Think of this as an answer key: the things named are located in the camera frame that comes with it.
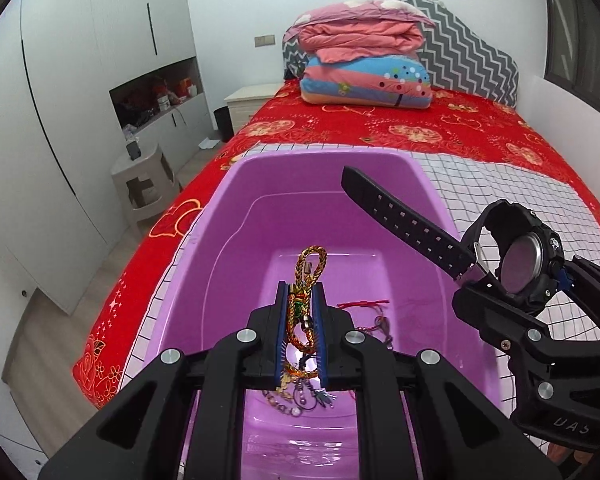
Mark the pink folded quilt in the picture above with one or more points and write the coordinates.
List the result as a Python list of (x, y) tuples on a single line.
[(353, 29)]

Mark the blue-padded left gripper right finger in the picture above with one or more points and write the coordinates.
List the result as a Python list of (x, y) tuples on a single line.
[(318, 304)]

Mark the red patterned bed sheet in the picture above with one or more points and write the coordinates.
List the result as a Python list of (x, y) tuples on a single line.
[(473, 149)]

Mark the grey zigzag headboard cushion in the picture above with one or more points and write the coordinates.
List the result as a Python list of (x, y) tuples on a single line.
[(453, 55)]

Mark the black waste bin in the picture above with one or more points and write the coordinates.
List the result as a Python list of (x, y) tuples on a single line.
[(224, 123)]

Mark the purple plastic tub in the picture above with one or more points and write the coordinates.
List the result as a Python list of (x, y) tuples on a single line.
[(389, 326)]

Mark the colourful striped pillow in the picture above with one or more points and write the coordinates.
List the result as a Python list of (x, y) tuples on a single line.
[(390, 80)]

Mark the wall light switch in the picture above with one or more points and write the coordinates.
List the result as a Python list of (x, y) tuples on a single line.
[(264, 41)]

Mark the white bedside cabinet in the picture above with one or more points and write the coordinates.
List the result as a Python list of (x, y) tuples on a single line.
[(244, 103)]

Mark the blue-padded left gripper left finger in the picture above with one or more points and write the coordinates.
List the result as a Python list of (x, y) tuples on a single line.
[(281, 310)]

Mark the dark window frame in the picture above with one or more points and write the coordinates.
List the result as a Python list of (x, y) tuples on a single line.
[(573, 49)]

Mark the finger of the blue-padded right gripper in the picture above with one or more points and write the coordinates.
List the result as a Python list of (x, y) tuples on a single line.
[(571, 276), (476, 295)]

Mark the black digital wrist watch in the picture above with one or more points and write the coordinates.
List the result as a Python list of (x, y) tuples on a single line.
[(508, 243)]

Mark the beige plastic stool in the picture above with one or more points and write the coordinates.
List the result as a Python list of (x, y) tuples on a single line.
[(146, 186)]

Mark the white wardrobe with niche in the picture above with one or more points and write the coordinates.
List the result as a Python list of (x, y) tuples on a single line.
[(64, 238)]

